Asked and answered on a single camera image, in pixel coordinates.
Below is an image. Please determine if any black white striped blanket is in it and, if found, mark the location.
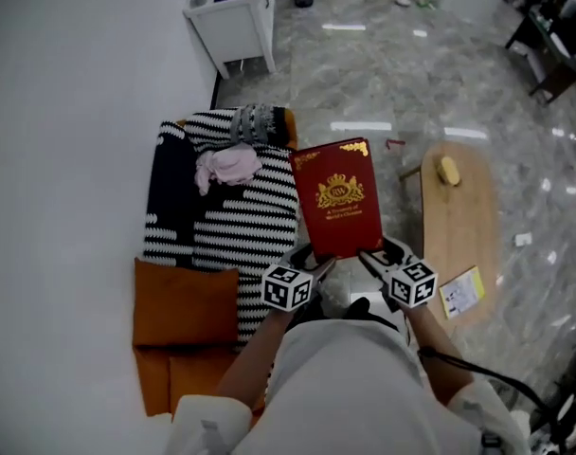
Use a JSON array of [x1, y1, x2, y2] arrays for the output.
[[143, 106, 301, 350]]

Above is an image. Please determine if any wooden coffee table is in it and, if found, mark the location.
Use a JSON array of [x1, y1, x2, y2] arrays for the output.
[[399, 140, 501, 327]]

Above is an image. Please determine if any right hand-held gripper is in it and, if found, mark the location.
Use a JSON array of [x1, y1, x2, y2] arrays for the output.
[[358, 236, 439, 309]]

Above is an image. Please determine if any yellow sponge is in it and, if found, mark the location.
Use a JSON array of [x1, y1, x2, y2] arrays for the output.
[[433, 155, 462, 188]]

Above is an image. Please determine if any orange cushion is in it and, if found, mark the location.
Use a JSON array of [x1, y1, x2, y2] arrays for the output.
[[133, 257, 241, 349], [169, 348, 268, 419]]

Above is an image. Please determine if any dark wooden desk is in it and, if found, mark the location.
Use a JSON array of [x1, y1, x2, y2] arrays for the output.
[[504, 2, 576, 106]]

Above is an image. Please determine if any grey patterned pillow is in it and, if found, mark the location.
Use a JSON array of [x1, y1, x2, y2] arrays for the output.
[[229, 103, 290, 150]]

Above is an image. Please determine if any person's left forearm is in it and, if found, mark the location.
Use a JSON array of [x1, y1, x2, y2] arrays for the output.
[[215, 308, 294, 410]]

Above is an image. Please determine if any person's right black shoe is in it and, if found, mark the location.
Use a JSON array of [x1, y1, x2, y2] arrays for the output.
[[342, 296, 372, 321]]

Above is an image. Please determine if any red book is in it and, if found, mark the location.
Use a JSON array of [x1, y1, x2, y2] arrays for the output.
[[288, 136, 384, 261]]

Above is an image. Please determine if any yellow paper sheet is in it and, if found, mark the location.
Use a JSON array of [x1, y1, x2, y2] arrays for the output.
[[438, 265, 487, 320]]

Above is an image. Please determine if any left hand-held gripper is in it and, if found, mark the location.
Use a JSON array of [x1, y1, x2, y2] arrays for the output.
[[261, 243, 338, 312]]

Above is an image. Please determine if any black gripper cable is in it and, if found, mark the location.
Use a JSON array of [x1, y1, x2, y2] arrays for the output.
[[418, 346, 562, 455]]

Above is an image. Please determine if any orange sofa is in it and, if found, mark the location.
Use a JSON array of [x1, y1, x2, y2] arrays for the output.
[[132, 105, 301, 419]]

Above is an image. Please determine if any person's right forearm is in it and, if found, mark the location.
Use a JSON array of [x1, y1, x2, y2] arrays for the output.
[[404, 303, 474, 405]]

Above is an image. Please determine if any person's white shirt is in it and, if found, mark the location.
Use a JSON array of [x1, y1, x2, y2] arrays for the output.
[[164, 319, 531, 455]]

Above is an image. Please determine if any white side cabinet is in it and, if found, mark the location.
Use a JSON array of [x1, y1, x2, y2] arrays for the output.
[[182, 0, 278, 80]]

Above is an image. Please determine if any pink cloth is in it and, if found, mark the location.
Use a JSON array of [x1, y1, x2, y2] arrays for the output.
[[194, 142, 264, 197]]

